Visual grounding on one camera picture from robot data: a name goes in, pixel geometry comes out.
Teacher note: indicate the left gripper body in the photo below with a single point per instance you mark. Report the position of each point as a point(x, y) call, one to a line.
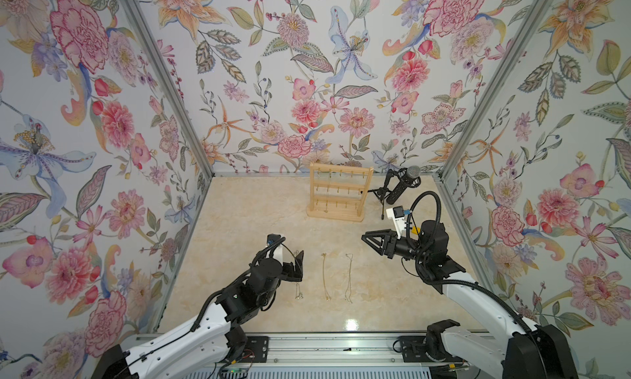
point(289, 269)

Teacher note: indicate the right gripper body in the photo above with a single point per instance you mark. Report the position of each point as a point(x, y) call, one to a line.
point(389, 243)

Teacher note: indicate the wooden jewelry display stand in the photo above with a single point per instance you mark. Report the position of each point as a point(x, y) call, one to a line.
point(338, 192)

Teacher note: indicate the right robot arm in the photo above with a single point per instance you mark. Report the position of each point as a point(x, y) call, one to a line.
point(517, 347)

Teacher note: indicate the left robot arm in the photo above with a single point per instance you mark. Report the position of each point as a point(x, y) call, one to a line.
point(214, 336)

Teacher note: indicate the black microphone on tripod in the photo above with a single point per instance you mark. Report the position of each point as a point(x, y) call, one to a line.
point(407, 178)

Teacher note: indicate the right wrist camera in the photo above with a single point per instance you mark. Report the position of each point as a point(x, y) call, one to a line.
point(399, 218)

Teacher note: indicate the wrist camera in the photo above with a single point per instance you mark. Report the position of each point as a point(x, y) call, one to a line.
point(275, 246)
point(399, 218)

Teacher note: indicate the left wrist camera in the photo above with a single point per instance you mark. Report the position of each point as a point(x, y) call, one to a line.
point(275, 246)

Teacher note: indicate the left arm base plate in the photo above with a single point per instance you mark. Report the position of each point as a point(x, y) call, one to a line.
point(247, 349)

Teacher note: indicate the aluminium mounting rail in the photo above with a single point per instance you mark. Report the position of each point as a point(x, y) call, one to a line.
point(335, 352)

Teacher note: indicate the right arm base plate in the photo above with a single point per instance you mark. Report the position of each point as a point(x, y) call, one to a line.
point(418, 349)

